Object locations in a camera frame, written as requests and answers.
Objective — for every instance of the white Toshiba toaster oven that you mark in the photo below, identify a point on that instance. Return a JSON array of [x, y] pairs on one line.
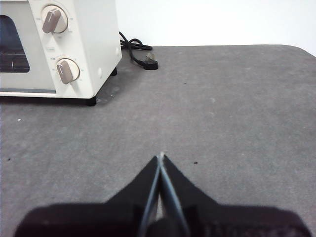
[[98, 37]]

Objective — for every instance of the beige oven knob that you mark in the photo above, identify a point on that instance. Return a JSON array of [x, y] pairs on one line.
[[67, 71], [54, 19]]

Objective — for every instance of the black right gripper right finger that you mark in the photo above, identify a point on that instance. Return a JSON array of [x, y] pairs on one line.
[[234, 219]]

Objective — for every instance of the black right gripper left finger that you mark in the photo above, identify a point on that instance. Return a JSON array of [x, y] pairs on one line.
[[98, 219]]

